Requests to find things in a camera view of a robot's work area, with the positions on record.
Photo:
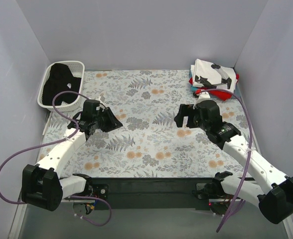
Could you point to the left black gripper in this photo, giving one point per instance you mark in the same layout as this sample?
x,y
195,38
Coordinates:
x,y
107,120

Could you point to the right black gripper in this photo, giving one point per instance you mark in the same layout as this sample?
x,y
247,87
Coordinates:
x,y
189,117

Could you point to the white t shirt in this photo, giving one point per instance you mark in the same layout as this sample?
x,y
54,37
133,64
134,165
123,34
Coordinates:
x,y
206,74

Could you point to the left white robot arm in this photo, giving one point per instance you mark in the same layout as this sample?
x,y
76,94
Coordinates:
x,y
42,185

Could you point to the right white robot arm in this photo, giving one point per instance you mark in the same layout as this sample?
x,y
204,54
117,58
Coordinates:
x,y
272,192

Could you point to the floral table mat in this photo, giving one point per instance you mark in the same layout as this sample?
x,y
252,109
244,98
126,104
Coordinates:
x,y
149,144

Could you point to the red folded t shirt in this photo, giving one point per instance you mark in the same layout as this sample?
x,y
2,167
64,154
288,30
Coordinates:
x,y
200,89

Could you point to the blue folded t shirt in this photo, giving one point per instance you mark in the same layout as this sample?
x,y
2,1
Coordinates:
x,y
236,95

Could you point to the white plastic basket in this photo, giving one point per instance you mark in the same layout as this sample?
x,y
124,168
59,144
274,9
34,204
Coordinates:
x,y
69,101

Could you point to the black t shirt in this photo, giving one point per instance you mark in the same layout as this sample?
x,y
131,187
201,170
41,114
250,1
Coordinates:
x,y
60,79

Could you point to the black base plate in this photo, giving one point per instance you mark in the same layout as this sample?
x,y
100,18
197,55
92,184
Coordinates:
x,y
152,193

